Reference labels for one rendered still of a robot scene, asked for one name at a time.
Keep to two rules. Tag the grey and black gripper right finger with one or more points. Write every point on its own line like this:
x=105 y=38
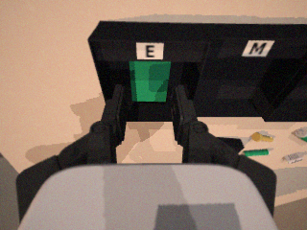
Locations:
x=203 y=147

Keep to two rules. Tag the brass hex bolt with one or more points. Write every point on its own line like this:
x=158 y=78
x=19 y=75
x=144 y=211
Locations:
x=258 y=137

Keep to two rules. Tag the black rack of three bins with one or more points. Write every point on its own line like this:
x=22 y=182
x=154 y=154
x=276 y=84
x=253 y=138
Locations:
x=227 y=70

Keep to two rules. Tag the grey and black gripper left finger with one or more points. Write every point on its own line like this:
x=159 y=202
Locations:
x=93 y=148

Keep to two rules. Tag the grey pencil sharpener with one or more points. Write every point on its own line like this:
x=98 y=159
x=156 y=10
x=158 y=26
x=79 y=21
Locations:
x=295 y=157

